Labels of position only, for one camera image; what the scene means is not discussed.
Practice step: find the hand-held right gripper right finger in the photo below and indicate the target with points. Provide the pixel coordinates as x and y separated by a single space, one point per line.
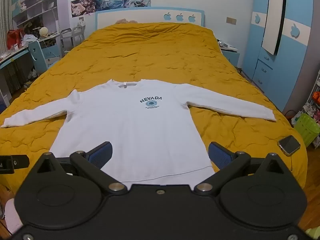
220 156

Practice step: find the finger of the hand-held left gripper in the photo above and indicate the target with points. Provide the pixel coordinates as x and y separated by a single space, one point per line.
20 160

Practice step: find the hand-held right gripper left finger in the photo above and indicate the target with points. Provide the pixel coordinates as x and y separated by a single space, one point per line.
101 153

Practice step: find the white printed sweatshirt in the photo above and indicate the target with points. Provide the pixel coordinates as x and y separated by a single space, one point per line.
150 135

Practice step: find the smartphone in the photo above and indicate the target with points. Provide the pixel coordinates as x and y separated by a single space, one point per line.
289 145

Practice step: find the green plastic basket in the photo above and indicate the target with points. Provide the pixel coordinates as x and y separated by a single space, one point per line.
307 130

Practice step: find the blue nightstand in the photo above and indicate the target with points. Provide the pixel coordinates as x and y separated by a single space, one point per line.
231 57

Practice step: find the cluttered blue edged desk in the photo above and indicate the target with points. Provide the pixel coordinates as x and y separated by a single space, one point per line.
10 57

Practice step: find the blue chair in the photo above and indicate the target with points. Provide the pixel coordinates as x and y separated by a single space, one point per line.
37 57

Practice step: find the shoe rack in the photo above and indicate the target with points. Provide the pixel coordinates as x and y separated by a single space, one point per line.
313 102

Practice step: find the yellow quilted bed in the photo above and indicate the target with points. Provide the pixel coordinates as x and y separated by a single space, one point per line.
162 55

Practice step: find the grey metal cart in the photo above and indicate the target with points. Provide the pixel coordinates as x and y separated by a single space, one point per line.
73 37

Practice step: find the blue and white wardrobe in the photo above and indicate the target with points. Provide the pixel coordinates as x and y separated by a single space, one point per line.
295 62

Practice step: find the red bag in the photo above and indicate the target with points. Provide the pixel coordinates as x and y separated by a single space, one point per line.
13 38

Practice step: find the white plastic bag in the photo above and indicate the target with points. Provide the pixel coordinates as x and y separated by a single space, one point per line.
29 38

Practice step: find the round white lamp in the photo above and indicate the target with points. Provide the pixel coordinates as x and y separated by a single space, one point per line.
44 31

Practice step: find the white black framed mirror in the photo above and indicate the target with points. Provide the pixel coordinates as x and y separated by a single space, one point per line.
273 17

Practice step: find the beige wall switch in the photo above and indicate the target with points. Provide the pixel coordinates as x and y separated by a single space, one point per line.
231 20

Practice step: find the pink toned wall poster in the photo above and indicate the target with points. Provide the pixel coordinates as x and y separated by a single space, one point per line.
82 7

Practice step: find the teal toned wall poster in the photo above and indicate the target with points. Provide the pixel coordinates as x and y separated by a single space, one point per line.
108 2

